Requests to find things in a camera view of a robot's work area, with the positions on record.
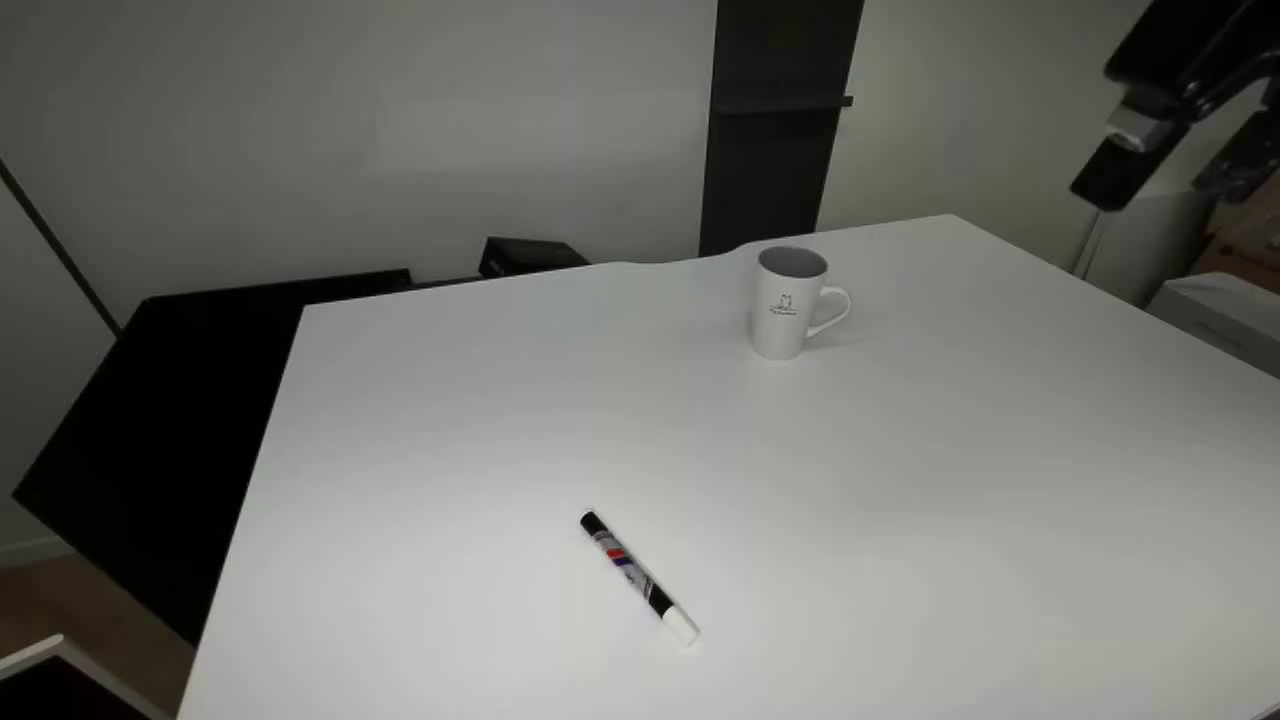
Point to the black marker pen white cap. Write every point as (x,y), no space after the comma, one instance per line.
(625,567)

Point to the white mug with logo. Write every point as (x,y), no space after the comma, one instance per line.
(783,312)

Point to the small black box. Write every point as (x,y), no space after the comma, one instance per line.
(525,254)

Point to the white rounded bin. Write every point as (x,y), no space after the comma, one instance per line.
(1132,246)

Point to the white flat box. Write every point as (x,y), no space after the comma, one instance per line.
(1220,320)

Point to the brown cardboard box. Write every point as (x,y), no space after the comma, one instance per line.
(1249,232)

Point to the thin black wall strip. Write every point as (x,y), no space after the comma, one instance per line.
(63,249)

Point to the white frame bar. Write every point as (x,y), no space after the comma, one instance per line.
(66,660)

